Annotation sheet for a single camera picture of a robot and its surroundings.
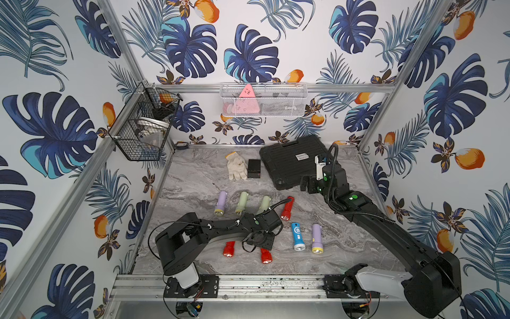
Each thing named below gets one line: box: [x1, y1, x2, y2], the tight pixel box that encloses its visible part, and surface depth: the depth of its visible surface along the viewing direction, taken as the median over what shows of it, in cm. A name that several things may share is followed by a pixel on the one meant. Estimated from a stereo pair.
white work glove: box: [225, 151, 248, 181], surface depth 112 cm
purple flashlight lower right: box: [311, 223, 324, 255], surface depth 85 cm
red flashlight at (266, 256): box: [260, 248, 273, 264], surface depth 81 cm
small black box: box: [247, 158, 261, 179], surface depth 109 cm
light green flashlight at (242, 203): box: [235, 191, 249, 216], surface depth 97 cm
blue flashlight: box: [290, 221, 306, 252], surface depth 87 cm
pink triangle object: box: [227, 83, 261, 114], surface depth 92 cm
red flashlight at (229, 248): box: [223, 241, 236, 258], surface depth 83 cm
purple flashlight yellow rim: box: [214, 190, 228, 217], surface depth 96 cm
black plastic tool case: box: [259, 135, 330, 191], surface depth 108 cm
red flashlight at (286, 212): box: [280, 196, 295, 221], surface depth 94 cm
